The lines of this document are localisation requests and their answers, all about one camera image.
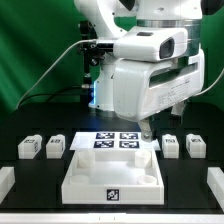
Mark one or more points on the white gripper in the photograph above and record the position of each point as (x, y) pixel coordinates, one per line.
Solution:
(141, 89)

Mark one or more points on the white square tabletop part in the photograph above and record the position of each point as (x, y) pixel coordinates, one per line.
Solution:
(104, 176)

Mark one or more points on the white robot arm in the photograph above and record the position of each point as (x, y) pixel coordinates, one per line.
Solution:
(112, 19)

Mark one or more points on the white marker sheet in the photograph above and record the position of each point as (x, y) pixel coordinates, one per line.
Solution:
(111, 140)

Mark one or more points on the right white obstacle block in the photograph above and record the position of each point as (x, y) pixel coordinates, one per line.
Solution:
(215, 180)

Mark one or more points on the white obstacle block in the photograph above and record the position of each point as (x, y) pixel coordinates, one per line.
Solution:
(7, 180)
(215, 180)

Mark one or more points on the left white obstacle block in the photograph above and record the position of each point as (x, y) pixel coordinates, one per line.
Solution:
(7, 180)

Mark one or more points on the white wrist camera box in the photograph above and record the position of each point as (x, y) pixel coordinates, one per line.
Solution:
(151, 44)

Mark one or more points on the black camera on stand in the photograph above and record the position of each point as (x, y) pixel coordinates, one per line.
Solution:
(93, 56)

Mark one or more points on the white front rail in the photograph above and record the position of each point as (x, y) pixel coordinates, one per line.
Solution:
(109, 219)

